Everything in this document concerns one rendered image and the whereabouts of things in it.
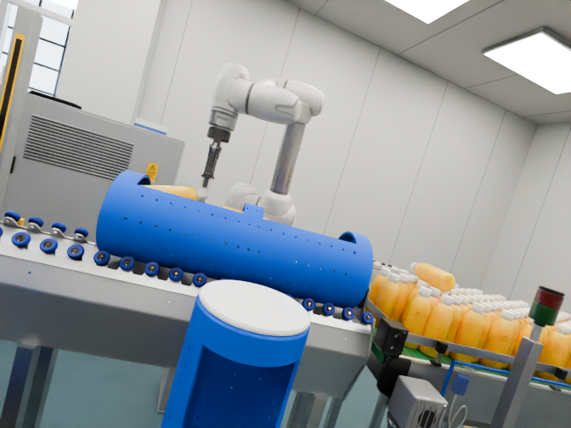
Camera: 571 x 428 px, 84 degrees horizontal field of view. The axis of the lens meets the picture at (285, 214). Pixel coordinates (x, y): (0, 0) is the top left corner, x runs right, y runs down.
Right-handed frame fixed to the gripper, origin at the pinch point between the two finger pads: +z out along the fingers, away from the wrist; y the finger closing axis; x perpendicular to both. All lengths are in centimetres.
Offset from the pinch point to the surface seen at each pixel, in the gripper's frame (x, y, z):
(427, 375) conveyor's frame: 86, 21, 40
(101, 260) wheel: -23.2, 9.9, 28.8
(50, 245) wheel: -37.9, 9.4, 27.9
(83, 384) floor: -41, -63, 124
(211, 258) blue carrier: 8.1, 12.0, 20.1
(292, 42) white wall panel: 33, -286, -177
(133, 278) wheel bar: -13.0, 9.9, 32.4
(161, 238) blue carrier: -7.5, 12.6, 17.2
